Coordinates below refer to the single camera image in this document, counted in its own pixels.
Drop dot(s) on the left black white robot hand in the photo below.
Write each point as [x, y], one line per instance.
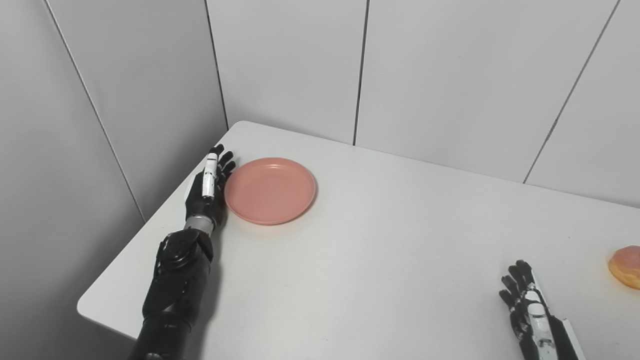
[207, 192]

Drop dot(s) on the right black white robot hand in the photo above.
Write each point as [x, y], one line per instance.
[537, 325]

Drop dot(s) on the pink round plate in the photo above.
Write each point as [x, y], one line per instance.
[270, 190]

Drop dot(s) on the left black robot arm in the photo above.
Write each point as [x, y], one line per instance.
[172, 285]

